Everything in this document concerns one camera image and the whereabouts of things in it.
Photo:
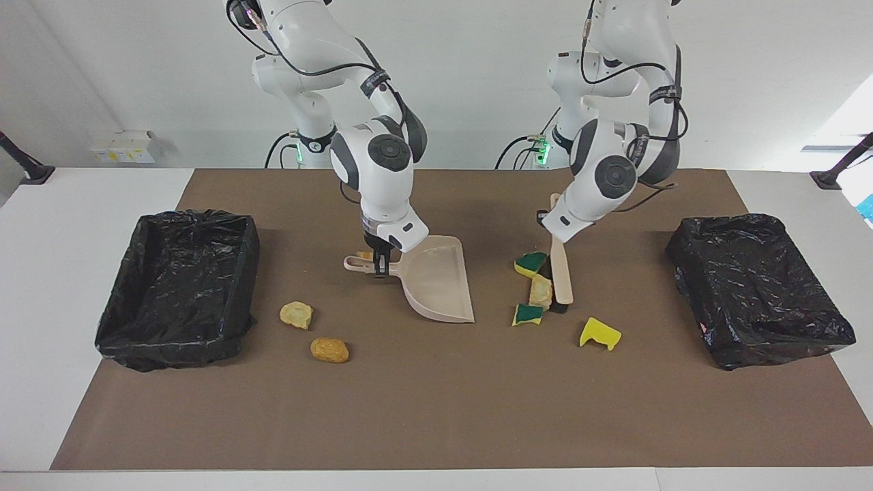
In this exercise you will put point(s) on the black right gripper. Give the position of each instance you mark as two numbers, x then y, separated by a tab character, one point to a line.
378	247

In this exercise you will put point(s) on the yellow notched sponge piece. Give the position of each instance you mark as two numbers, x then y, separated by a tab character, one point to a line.
599	333

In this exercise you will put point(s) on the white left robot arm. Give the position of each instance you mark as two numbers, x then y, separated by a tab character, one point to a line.
600	198

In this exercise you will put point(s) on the brown table mat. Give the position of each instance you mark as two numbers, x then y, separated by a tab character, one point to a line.
436	423

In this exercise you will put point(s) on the beige sponge chunk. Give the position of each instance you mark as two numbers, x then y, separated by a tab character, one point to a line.
540	292

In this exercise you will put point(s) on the white box with yellow labels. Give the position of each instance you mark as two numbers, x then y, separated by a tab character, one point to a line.
123	146

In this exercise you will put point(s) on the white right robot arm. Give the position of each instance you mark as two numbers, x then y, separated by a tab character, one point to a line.
378	184

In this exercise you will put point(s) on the pale yellow crumpled food piece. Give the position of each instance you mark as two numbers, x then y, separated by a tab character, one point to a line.
296	315

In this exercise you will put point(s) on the blue object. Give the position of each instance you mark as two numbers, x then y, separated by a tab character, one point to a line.
867	208

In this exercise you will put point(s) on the pink hand brush black bristles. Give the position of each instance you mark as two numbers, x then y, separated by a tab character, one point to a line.
563	273

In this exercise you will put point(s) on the pink plastic dustpan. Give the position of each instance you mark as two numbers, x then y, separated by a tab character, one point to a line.
436	286

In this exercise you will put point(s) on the black stand leg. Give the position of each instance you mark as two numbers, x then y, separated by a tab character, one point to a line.
829	179
31	170

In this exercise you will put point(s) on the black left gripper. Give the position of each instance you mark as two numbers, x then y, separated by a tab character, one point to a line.
542	218

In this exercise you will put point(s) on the golden brown nugget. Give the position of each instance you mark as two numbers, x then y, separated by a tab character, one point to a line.
329	350

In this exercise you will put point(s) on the bin lined with black bag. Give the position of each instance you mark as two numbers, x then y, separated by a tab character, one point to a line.
177	300
757	293

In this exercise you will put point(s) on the green and yellow sponge piece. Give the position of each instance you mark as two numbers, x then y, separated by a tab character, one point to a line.
530	264
528	314

